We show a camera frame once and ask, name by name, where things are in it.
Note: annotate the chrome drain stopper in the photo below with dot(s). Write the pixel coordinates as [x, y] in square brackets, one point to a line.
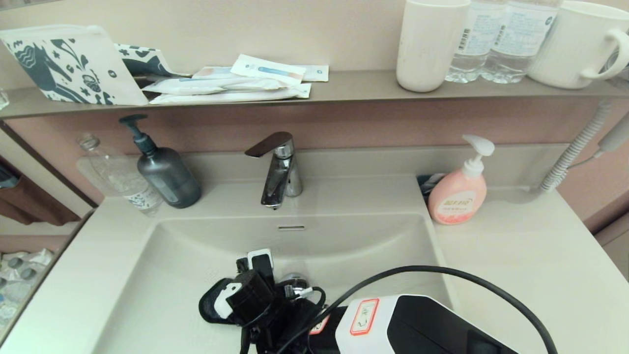
[295, 279]

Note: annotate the small dark packet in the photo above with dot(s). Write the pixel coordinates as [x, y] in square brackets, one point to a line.
[428, 184]

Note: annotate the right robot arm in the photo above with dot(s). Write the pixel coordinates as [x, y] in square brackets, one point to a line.
[432, 329]

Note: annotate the clear water bottle white label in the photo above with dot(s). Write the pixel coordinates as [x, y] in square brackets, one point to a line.
[519, 44]
[476, 39]

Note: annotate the long white plastic packet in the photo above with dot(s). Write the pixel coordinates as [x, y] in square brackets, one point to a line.
[205, 86]

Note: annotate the grey wall shelf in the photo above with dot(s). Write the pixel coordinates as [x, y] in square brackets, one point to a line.
[354, 84]

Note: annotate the plastic wrapped bottle pack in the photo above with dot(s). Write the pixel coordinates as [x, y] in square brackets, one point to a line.
[22, 275]

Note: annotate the small white square packet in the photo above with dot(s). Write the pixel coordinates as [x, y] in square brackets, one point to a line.
[317, 73]

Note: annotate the pink hand soap pump bottle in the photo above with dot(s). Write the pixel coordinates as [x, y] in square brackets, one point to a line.
[456, 196]

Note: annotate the white plain tumbler cup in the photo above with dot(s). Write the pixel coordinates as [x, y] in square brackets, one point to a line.
[428, 49]

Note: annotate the chrome sink faucet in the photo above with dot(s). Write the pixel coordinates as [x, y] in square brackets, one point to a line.
[277, 187]

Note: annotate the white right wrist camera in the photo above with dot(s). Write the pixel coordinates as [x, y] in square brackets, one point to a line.
[226, 300]

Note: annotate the large white teal print pouch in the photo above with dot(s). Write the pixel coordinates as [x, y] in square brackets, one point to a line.
[73, 67]

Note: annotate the grey blue object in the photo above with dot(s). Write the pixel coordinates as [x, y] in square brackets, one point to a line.
[7, 177]

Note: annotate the white packet with peach print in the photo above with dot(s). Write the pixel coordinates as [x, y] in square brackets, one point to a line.
[212, 73]

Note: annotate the clear empty plastic bottle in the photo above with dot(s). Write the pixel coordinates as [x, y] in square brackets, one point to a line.
[117, 177]

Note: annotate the white ribbed mug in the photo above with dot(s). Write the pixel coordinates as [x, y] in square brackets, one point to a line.
[568, 49]

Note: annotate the small white teal print pouch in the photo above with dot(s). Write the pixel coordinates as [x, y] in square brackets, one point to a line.
[145, 62]

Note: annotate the grey pump dispenser bottle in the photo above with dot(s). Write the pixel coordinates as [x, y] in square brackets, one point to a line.
[168, 179]

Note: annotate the white ceramic sink basin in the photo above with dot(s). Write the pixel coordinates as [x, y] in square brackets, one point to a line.
[162, 275]

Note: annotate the white packet with blue toothbrush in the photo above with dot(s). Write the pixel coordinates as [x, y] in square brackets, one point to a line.
[267, 71]

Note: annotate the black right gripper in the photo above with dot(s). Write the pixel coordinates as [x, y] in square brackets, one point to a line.
[275, 339]

